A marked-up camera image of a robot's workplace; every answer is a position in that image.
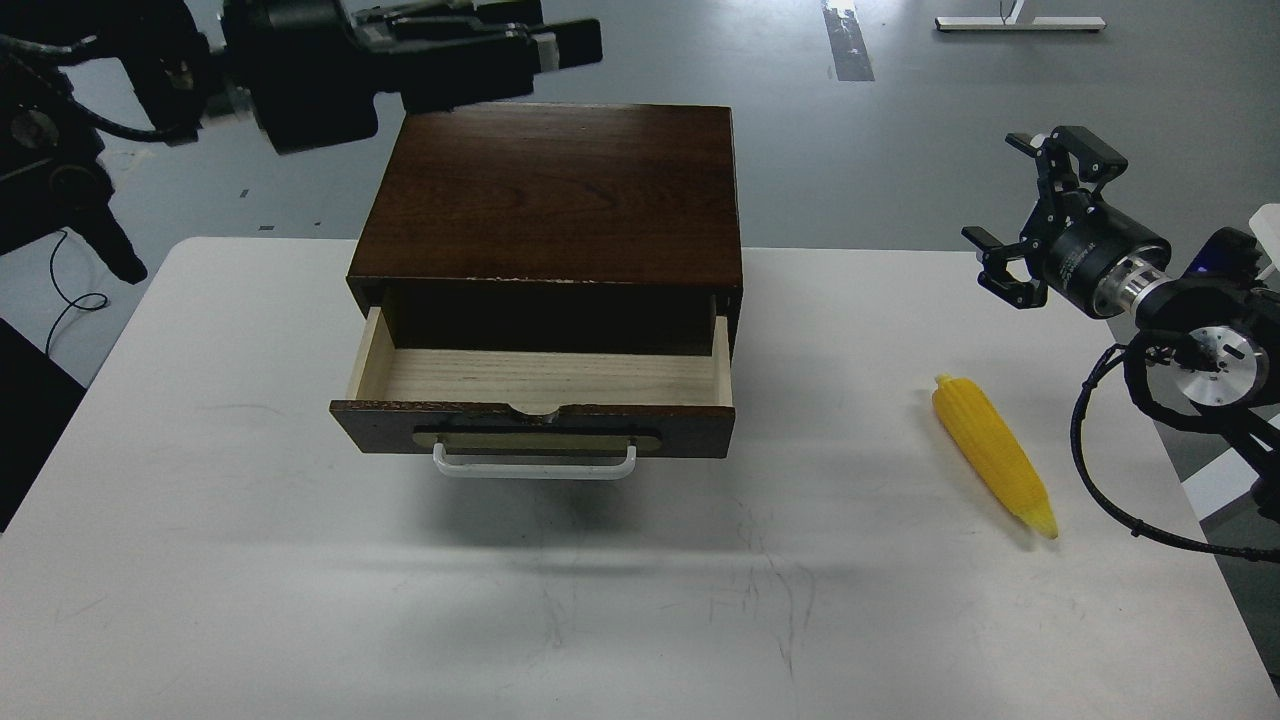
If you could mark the yellow corn cob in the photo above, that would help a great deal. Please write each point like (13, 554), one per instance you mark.
(995, 454)

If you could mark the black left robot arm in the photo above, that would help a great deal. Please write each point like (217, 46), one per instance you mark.
(75, 71)

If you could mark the wooden drawer with white handle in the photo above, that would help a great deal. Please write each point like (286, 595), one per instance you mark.
(538, 415)

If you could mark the white chair base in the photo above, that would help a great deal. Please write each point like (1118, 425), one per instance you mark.
(1265, 226)

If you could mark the white table leg base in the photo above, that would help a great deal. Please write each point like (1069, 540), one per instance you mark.
(1018, 16)

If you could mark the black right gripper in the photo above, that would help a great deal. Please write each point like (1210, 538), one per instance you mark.
(1073, 240)

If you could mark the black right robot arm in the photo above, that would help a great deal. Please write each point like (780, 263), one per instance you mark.
(1204, 354)

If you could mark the dark wooden drawer cabinet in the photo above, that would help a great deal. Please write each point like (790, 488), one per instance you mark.
(558, 227)

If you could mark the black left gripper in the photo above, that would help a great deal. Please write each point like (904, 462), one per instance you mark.
(313, 69)

